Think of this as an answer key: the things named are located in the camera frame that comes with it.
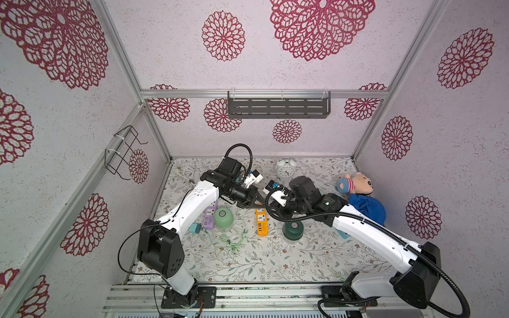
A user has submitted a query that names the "light green USB cable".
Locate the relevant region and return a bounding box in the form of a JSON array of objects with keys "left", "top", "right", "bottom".
[{"left": 206, "top": 228, "right": 249, "bottom": 255}]

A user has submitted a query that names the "dark green meat grinder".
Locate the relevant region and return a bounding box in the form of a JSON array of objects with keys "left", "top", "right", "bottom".
[{"left": 282, "top": 221, "right": 304, "bottom": 241}]

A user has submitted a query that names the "white twin-bell alarm clock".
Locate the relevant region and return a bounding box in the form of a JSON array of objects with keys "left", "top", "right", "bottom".
[{"left": 276, "top": 158, "right": 297, "bottom": 179}]

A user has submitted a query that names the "teal small charger adapter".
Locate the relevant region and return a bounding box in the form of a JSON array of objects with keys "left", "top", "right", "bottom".
[{"left": 189, "top": 223, "right": 201, "bottom": 234}]

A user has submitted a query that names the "blue cloth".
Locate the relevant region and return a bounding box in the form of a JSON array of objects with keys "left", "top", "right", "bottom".
[{"left": 349, "top": 193, "right": 387, "bottom": 226}]

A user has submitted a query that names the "white coiled cord bundle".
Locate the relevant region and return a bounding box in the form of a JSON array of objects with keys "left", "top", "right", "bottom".
[{"left": 174, "top": 160, "right": 208, "bottom": 188}]

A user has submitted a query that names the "pig plush toy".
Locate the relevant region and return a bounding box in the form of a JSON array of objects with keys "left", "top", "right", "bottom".
[{"left": 335, "top": 172, "right": 374, "bottom": 196}]

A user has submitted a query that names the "orange power strip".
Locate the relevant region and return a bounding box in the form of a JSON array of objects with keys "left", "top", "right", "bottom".
[{"left": 255, "top": 209, "right": 269, "bottom": 237}]

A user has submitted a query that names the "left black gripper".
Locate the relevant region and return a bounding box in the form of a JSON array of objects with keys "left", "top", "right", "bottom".
[{"left": 224, "top": 182, "right": 269, "bottom": 210}]

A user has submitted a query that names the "grey wall shelf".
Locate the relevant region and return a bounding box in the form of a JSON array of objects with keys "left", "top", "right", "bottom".
[{"left": 227, "top": 90, "right": 331, "bottom": 119}]

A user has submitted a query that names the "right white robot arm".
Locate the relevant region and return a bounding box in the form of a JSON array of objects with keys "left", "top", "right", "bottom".
[{"left": 270, "top": 176, "right": 471, "bottom": 317}]

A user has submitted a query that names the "black wire rack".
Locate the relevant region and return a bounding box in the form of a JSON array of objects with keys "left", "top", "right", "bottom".
[{"left": 103, "top": 125, "right": 149, "bottom": 184}]

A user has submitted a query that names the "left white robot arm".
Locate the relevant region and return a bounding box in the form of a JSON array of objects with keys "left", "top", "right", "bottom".
[{"left": 137, "top": 170, "right": 259, "bottom": 295}]

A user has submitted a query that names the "light green meat grinder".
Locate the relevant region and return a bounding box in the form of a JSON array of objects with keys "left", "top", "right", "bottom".
[{"left": 213, "top": 207, "right": 234, "bottom": 231}]

